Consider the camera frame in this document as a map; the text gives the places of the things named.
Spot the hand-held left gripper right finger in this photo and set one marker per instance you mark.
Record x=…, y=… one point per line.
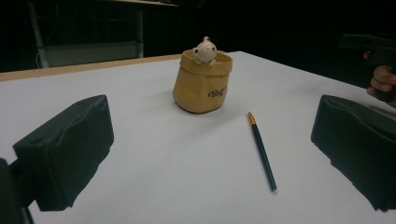
x=358, y=146

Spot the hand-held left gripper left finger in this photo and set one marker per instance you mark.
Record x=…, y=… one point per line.
x=65, y=149

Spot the dark teal pen gold tip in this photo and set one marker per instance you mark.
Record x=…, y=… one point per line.
x=262, y=151

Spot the yellow bag-shaped pen holder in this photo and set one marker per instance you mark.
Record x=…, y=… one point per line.
x=200, y=85

